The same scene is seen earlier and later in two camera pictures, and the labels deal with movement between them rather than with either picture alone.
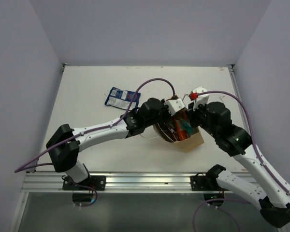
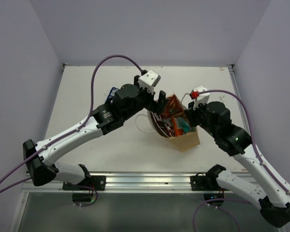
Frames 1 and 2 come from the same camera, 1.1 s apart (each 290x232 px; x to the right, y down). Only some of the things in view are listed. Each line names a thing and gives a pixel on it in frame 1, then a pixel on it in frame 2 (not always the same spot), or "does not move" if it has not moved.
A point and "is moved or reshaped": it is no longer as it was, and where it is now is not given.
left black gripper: (168, 115) → (153, 105)
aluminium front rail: (117, 181) does not move
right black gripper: (192, 113) does not move
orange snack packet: (182, 134) is moved or reshaped
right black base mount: (210, 190) does not move
